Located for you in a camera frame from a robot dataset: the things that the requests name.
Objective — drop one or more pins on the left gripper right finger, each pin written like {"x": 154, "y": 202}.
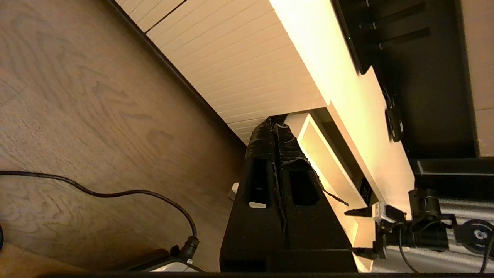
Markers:
{"x": 312, "y": 231}

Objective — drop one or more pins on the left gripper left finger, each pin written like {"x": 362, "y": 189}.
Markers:
{"x": 254, "y": 231}

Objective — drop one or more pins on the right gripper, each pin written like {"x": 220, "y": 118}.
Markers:
{"x": 388, "y": 239}

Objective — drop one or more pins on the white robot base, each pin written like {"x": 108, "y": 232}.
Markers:
{"x": 170, "y": 266}

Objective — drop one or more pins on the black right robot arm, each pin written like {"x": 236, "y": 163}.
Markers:
{"x": 424, "y": 239}

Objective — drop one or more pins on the white low cabinet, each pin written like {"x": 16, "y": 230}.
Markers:
{"x": 347, "y": 77}

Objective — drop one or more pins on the grey curtain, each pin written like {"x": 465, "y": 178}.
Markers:
{"x": 463, "y": 262}

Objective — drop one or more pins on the small black device with sticker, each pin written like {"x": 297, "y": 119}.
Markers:
{"x": 393, "y": 123}

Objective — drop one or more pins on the large black television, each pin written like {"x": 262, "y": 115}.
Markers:
{"x": 424, "y": 96}

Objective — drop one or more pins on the white ribbed cabinet front panel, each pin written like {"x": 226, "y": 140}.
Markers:
{"x": 146, "y": 11}
{"x": 239, "y": 65}

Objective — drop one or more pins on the black rectangular set-top box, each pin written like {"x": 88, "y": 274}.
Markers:
{"x": 355, "y": 46}

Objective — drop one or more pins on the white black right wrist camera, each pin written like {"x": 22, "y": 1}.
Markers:
{"x": 380, "y": 212}

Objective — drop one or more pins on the black rectangular frame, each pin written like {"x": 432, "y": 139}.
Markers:
{"x": 451, "y": 177}

